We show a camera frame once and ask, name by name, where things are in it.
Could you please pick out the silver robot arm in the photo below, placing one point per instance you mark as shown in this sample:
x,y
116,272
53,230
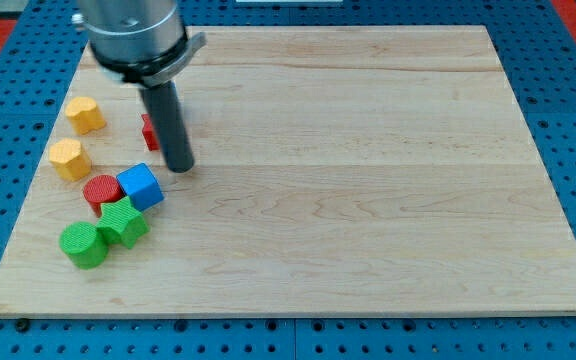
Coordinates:
x,y
141,42

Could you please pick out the wooden board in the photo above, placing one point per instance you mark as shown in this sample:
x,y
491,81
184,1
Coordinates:
x,y
341,172

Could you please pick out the red star block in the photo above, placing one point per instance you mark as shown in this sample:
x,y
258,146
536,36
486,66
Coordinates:
x,y
149,134

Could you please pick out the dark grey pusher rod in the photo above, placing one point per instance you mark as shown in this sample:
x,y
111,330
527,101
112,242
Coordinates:
x,y
164,109

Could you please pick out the blue cube block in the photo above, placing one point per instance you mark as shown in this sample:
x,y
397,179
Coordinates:
x,y
141,186

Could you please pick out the green star block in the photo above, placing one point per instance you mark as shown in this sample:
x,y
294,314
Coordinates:
x,y
121,223

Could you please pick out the red cylinder block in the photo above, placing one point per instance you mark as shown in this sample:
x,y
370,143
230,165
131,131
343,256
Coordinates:
x,y
102,189

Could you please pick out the green cylinder block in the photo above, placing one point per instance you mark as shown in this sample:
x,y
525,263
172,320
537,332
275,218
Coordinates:
x,y
83,245

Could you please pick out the yellow heart block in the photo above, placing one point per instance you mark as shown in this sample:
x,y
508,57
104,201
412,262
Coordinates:
x,y
84,115

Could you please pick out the yellow hexagon block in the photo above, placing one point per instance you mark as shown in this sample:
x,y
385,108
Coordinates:
x,y
70,159

